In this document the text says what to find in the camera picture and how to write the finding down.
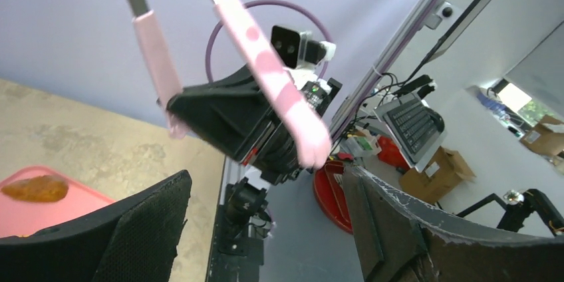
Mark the cardboard box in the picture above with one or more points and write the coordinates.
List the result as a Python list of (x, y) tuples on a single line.
[(444, 172)]

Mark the computer monitor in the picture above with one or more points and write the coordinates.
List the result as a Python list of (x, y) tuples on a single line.
[(459, 26)]

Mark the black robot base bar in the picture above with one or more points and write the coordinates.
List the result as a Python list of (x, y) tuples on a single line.
[(242, 225)]

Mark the pink serving tray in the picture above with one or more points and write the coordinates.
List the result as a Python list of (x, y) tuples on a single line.
[(25, 218)]

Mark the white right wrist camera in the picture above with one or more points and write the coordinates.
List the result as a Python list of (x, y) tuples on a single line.
[(298, 48)]

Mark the computer keyboard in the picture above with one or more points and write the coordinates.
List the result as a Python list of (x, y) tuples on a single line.
[(415, 126)]

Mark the brown croissant bread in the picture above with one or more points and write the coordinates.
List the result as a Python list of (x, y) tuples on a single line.
[(39, 189)]

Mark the pink handled metal tongs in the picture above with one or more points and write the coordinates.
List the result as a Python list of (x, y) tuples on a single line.
[(306, 127)]

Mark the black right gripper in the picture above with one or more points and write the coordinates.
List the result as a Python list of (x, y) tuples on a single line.
[(233, 115)]

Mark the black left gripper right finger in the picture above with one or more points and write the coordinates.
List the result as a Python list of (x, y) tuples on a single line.
[(401, 238)]

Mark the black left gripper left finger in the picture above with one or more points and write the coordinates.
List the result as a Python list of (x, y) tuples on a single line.
[(134, 239)]

